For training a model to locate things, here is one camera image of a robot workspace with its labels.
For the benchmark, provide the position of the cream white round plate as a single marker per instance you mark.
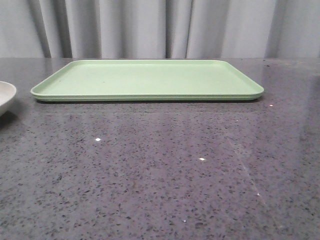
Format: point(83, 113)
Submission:
point(7, 94)

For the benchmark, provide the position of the light green plastic tray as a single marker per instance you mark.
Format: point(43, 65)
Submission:
point(147, 80)

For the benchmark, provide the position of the grey pleated curtain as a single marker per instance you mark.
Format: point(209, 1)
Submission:
point(158, 29)

